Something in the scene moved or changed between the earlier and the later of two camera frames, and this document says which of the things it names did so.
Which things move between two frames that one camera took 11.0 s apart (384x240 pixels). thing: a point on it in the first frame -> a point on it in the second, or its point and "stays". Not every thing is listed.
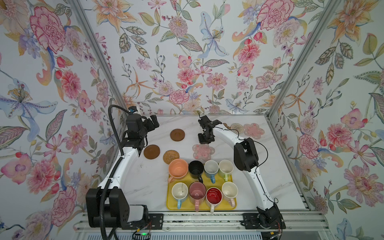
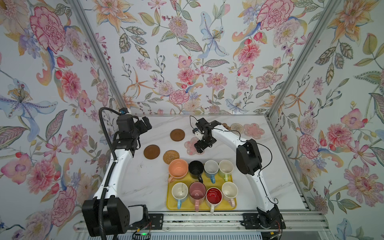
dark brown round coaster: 177,134 stays
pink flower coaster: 253,130 stays
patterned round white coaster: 237,126 stays
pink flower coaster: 202,151 -> 191,149
